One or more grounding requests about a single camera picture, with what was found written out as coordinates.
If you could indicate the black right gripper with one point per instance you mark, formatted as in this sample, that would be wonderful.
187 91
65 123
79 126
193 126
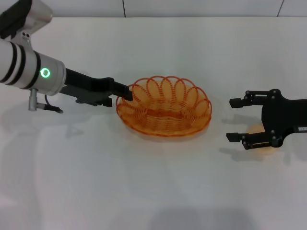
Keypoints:
285 115

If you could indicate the pale round bread bun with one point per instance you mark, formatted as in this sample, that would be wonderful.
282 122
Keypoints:
256 129

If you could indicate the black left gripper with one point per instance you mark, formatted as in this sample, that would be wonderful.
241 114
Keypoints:
88 87

